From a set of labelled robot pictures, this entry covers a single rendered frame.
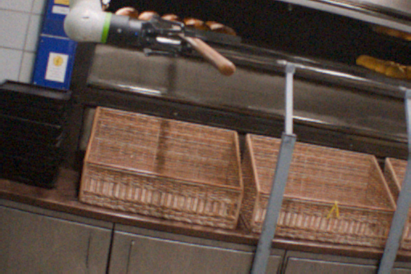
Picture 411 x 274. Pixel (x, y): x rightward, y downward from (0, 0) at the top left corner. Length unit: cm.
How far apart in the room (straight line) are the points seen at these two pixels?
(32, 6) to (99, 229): 98
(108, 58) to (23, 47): 36
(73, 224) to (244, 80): 95
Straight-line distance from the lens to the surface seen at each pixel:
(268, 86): 339
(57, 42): 331
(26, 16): 335
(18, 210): 290
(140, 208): 292
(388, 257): 301
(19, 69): 337
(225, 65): 176
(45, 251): 293
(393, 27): 333
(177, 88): 333
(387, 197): 320
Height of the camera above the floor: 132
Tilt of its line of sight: 8 degrees down
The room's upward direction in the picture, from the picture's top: 11 degrees clockwise
